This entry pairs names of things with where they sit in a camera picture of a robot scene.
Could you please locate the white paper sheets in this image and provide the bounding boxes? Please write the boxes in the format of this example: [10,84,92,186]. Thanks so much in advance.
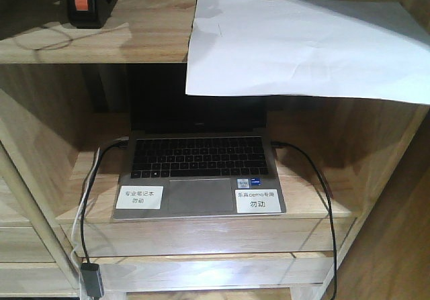
[185,0,429,105]

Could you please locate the grey laptop computer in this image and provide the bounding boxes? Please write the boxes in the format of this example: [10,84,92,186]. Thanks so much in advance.
[113,63,286,220]

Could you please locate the wooden shelf unit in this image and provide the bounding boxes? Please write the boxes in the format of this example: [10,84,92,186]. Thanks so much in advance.
[1,0,429,299]

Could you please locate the grey usb hub adapter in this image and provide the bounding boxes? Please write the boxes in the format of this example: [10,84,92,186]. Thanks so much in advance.
[81,263,104,299]

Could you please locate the black cable right of laptop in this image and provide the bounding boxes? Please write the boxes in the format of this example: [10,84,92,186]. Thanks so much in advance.
[271,140,339,300]

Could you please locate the black cable of laptop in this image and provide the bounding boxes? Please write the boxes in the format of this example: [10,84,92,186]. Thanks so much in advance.
[80,138,130,263]
[271,140,339,300]

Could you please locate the black cable left of laptop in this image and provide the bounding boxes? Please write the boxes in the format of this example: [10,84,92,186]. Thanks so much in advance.
[80,138,130,263]

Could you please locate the white cable left of laptop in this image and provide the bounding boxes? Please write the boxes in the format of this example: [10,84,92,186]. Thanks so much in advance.
[71,138,130,293]

